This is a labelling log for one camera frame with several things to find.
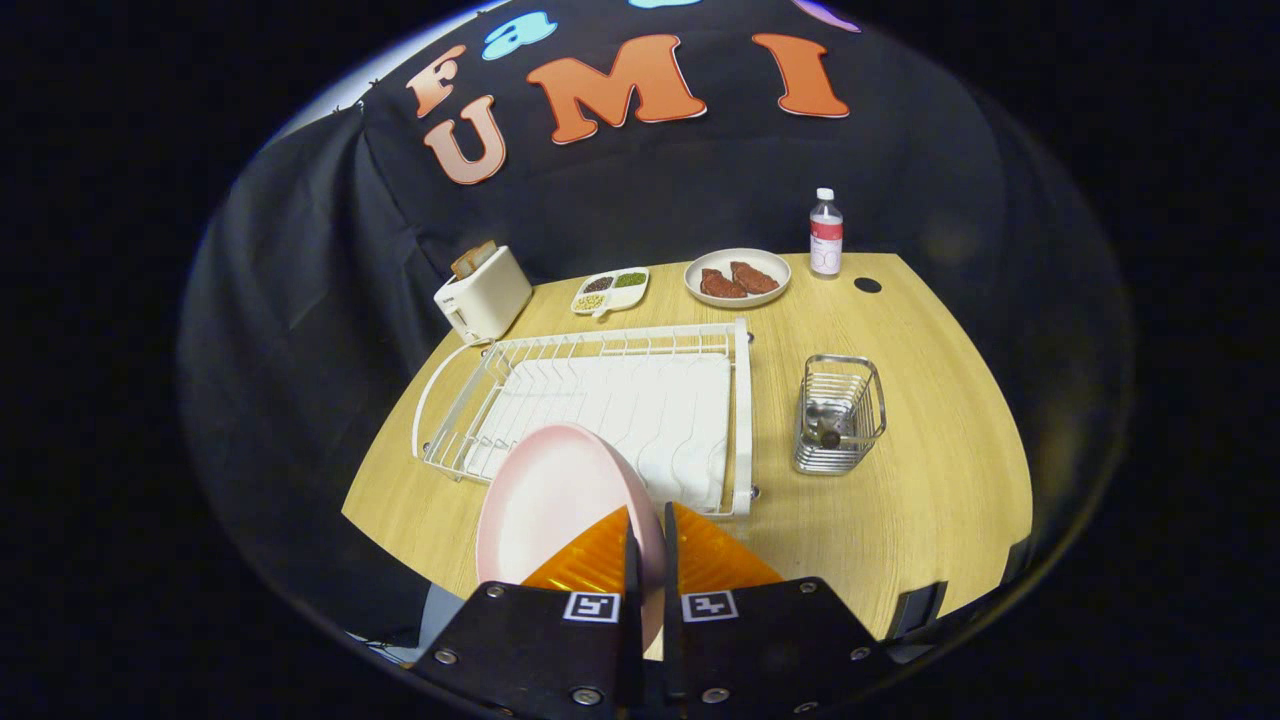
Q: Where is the metal wire basket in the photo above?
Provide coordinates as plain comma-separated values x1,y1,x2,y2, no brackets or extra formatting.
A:
793,354,888,476

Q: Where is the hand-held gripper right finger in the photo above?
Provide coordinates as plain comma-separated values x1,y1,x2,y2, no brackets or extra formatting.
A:
662,502,898,716

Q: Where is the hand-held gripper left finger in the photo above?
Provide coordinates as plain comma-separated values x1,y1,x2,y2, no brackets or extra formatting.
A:
408,505,646,716

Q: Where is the black backdrop cloth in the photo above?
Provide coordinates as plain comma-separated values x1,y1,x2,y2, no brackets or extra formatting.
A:
180,0,1131,641

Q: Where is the white divided dish with beans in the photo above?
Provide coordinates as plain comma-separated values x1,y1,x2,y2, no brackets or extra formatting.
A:
571,267,651,321

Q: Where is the white wire dish rack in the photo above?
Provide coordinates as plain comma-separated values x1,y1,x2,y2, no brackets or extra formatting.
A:
412,318,756,519

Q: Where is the white plate with meat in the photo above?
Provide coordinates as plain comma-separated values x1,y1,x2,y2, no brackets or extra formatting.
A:
684,248,792,308

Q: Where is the pink plate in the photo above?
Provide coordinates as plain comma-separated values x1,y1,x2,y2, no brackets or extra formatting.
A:
476,423,668,656

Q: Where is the white toaster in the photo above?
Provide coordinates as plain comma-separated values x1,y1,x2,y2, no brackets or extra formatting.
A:
433,246,534,346

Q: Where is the clear bottle with red label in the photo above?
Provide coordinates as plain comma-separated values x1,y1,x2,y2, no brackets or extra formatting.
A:
809,188,844,280

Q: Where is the metal spoon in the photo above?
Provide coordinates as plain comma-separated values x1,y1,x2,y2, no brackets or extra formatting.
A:
808,398,846,451

